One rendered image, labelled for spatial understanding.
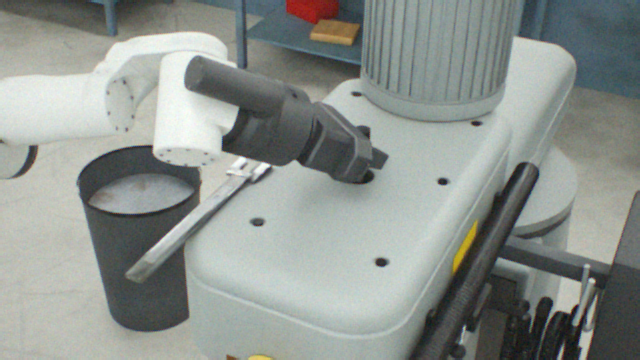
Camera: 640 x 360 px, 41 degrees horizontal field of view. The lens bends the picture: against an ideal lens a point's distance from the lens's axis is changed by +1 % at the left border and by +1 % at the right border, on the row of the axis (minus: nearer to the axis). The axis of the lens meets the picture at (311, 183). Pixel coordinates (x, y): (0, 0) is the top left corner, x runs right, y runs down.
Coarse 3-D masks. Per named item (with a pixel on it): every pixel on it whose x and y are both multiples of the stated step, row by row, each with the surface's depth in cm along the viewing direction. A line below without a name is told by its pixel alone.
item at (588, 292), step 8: (584, 272) 124; (584, 280) 125; (592, 280) 121; (584, 288) 126; (592, 288) 134; (584, 296) 123; (592, 296) 134; (600, 296) 133; (584, 304) 124; (600, 304) 134; (576, 312) 126; (576, 320) 127; (584, 320) 131; (592, 320) 135; (584, 328) 133
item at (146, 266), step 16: (240, 160) 100; (240, 176) 98; (256, 176) 98; (224, 192) 95; (208, 208) 92; (192, 224) 90; (160, 240) 88; (176, 240) 88; (144, 256) 85; (160, 256) 85; (128, 272) 83; (144, 272) 83
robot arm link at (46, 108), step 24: (0, 96) 86; (24, 96) 85; (48, 96) 84; (72, 96) 83; (0, 120) 86; (24, 120) 85; (48, 120) 85; (72, 120) 84; (0, 144) 89; (24, 144) 88; (0, 168) 91; (24, 168) 95
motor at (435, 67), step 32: (384, 0) 105; (416, 0) 102; (448, 0) 101; (480, 0) 102; (512, 0) 105; (384, 32) 107; (416, 32) 104; (448, 32) 103; (480, 32) 104; (512, 32) 109; (384, 64) 110; (416, 64) 107; (448, 64) 106; (480, 64) 107; (384, 96) 111; (416, 96) 109; (448, 96) 108; (480, 96) 110
